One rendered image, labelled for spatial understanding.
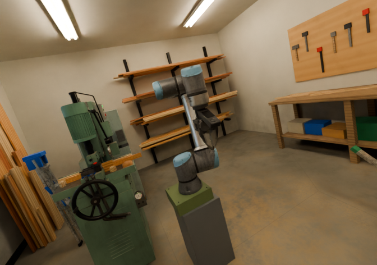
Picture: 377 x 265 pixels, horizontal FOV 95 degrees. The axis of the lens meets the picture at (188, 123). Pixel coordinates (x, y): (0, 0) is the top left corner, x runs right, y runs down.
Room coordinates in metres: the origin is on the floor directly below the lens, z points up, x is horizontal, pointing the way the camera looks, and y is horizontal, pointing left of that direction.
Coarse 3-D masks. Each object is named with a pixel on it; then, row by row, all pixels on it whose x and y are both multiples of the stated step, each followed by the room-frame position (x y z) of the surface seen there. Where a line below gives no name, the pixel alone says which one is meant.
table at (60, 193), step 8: (120, 168) 1.38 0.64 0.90; (128, 168) 1.37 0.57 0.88; (112, 176) 1.33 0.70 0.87; (120, 176) 1.35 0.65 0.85; (72, 184) 1.31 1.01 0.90; (80, 184) 1.26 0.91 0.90; (56, 192) 1.23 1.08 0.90; (64, 192) 1.22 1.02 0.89; (72, 192) 1.24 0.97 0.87; (80, 192) 1.25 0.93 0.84; (88, 192) 1.19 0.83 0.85; (56, 200) 1.20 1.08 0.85
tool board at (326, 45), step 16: (352, 0) 2.27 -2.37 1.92; (368, 0) 2.14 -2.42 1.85; (320, 16) 2.61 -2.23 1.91; (336, 16) 2.44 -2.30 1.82; (352, 16) 2.28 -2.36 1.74; (368, 16) 2.14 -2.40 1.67; (288, 32) 3.07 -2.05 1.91; (304, 32) 2.81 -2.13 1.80; (320, 32) 2.63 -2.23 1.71; (336, 32) 2.46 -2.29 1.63; (352, 32) 2.30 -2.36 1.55; (368, 32) 2.15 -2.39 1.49; (304, 48) 2.87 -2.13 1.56; (320, 48) 2.63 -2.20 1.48; (336, 48) 2.48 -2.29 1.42; (352, 48) 2.31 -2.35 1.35; (368, 48) 2.17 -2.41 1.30; (304, 64) 2.90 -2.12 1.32; (320, 64) 2.68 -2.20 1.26; (336, 64) 2.50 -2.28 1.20; (352, 64) 2.33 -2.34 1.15; (368, 64) 2.19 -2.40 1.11; (304, 80) 2.94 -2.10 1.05
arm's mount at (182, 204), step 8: (176, 184) 1.37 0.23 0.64; (168, 192) 1.28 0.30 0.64; (176, 192) 1.25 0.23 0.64; (200, 192) 1.16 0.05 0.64; (208, 192) 1.17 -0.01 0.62; (176, 200) 1.14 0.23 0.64; (184, 200) 1.11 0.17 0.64; (192, 200) 1.12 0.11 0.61; (200, 200) 1.14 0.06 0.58; (208, 200) 1.17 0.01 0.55; (176, 208) 1.11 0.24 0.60; (184, 208) 1.10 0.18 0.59; (192, 208) 1.12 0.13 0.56
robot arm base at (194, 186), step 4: (196, 176) 1.23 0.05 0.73; (192, 180) 1.19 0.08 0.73; (196, 180) 1.21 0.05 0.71; (200, 180) 1.26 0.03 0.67; (180, 184) 1.22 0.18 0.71; (184, 184) 1.19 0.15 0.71; (188, 184) 1.18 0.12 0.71; (192, 184) 1.19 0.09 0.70; (196, 184) 1.20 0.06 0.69; (200, 184) 1.22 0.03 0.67; (180, 188) 1.21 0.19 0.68; (184, 188) 1.19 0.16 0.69; (188, 188) 1.18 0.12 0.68; (192, 188) 1.17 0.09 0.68; (196, 188) 1.18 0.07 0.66; (200, 188) 1.20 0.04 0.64; (180, 192) 1.21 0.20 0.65; (184, 192) 1.18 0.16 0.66; (188, 192) 1.17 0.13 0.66; (192, 192) 1.17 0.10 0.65
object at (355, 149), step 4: (352, 148) 1.39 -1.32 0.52; (356, 148) 1.38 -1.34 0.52; (360, 148) 1.38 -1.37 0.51; (356, 152) 1.36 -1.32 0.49; (360, 152) 1.34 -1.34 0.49; (364, 152) 1.34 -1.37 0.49; (360, 156) 1.34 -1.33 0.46; (364, 156) 1.32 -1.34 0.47; (368, 156) 1.31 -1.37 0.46; (368, 160) 1.30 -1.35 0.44; (372, 160) 1.28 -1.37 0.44; (376, 160) 1.28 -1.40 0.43; (372, 164) 1.28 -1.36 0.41; (376, 164) 1.25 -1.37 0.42
